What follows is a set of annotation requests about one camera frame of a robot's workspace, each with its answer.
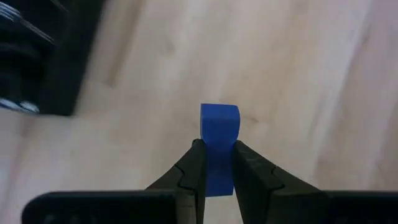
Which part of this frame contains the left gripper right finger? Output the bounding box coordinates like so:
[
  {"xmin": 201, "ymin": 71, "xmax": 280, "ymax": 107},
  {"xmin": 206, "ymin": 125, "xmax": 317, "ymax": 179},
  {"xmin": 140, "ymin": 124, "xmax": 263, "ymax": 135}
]
[{"xmin": 231, "ymin": 140, "xmax": 327, "ymax": 224}]

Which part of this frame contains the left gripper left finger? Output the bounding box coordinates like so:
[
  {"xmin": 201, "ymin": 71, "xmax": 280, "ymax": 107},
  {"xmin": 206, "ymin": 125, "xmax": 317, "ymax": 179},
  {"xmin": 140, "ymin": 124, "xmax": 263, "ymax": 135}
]
[{"xmin": 146, "ymin": 139, "xmax": 206, "ymax": 224}]

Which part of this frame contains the blue eraser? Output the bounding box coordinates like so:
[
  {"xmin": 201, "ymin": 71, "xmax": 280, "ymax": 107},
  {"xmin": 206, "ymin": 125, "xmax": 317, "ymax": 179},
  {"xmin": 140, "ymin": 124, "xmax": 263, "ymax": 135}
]
[{"xmin": 200, "ymin": 103, "xmax": 241, "ymax": 198}]

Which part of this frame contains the black mesh desk organizer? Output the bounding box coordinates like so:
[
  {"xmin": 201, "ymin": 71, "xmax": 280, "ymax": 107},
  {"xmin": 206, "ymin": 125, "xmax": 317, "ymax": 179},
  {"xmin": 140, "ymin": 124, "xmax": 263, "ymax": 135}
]
[{"xmin": 0, "ymin": 0, "xmax": 105, "ymax": 116}]

